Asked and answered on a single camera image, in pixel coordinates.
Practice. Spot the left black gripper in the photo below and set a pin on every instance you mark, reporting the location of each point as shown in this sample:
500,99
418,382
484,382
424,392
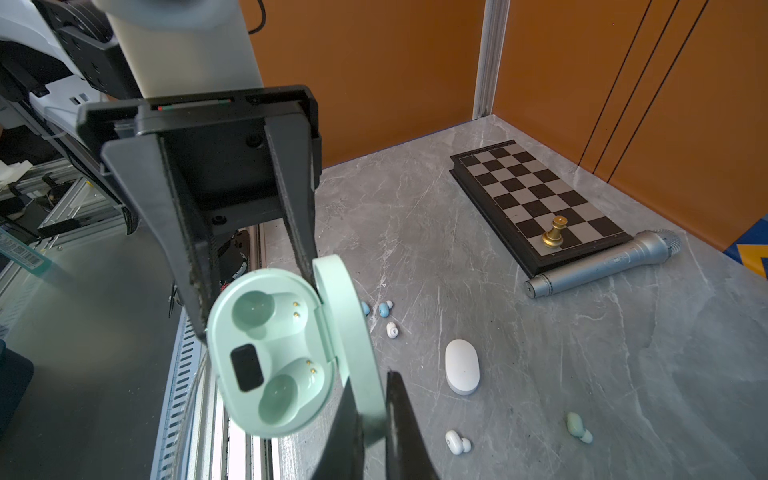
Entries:
228,158

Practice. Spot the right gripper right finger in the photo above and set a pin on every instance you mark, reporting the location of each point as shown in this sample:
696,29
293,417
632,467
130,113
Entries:
406,456

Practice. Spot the white earbud near blue pair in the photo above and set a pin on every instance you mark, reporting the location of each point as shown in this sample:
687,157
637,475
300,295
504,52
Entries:
392,330

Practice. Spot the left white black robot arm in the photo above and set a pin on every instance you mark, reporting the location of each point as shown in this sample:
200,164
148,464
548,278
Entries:
59,56

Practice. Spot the black white chessboard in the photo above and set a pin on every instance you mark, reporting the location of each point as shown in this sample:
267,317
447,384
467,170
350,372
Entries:
519,196

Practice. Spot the left aluminium corner post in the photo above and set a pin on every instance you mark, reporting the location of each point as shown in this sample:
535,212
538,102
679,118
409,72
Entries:
490,53

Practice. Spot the aluminium front rail frame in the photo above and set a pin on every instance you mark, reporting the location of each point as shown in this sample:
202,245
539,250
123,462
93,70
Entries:
120,386

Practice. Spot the mint green earbud case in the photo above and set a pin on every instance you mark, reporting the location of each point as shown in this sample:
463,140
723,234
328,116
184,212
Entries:
277,344

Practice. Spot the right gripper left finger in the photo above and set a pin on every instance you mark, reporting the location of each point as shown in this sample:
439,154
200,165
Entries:
343,456

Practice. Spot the white earbud case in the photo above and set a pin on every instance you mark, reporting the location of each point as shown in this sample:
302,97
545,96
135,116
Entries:
462,367

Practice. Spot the green earbud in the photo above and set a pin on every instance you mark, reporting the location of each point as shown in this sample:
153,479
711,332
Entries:
577,429

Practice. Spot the blue earbud upper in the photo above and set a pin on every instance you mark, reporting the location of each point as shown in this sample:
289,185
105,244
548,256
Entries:
384,308

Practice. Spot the white earbud centre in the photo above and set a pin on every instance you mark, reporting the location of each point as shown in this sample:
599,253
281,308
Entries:
457,444

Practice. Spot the silver microphone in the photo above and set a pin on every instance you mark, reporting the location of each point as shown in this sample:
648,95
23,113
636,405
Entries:
646,248

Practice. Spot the gold chess piece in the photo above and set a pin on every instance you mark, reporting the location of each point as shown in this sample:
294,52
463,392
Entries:
554,236

